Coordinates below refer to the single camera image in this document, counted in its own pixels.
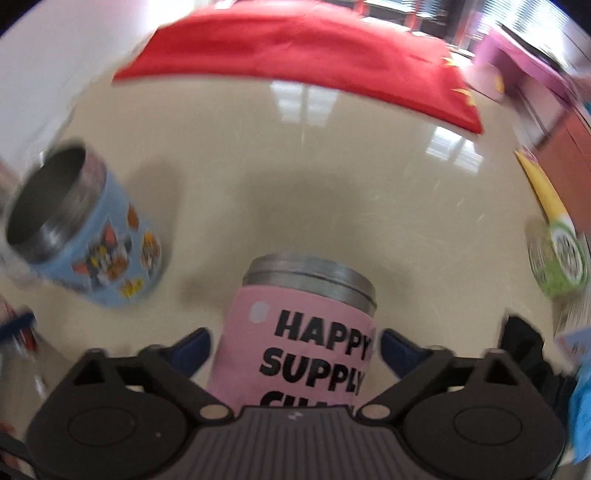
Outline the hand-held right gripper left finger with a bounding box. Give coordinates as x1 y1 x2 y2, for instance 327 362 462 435
73 328 233 426

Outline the yellow packet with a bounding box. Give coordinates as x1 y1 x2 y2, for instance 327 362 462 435
514 147 576 228

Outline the brown wooden cabinet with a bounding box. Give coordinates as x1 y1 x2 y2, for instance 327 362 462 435
534 105 591 186

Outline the blue cloth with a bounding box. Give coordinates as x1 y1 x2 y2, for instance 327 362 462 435
569 381 591 464

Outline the black bag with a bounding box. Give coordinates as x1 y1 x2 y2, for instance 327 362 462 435
501 316 574 385

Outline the red flag cloth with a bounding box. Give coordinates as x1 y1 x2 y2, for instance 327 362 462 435
113 6 484 136

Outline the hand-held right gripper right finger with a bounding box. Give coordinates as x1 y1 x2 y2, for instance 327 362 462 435
359 329 523 424

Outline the white printed paper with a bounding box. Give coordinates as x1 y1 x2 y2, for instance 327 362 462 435
553 295 591 366

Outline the blue cartoon steel cup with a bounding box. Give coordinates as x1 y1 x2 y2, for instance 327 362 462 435
4 145 163 308

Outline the green round container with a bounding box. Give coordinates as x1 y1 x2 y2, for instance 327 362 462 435
526 216 591 299

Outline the pink box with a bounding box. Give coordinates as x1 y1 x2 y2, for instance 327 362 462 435
475 23 583 108

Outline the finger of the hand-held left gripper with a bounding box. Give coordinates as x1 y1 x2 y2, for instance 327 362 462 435
0 312 38 352

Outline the pink steel cup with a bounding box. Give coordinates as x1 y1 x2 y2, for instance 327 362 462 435
205 252 379 409

